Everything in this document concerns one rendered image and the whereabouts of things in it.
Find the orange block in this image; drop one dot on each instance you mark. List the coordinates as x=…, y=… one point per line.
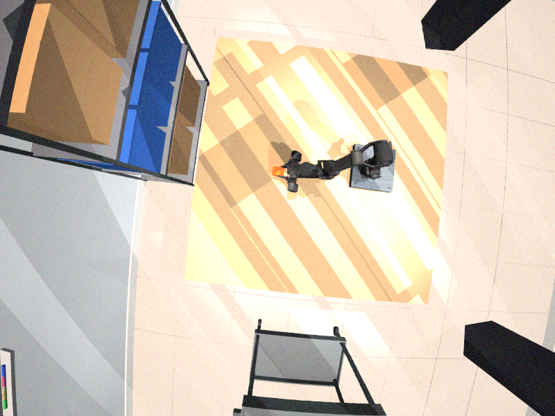
x=278, y=170

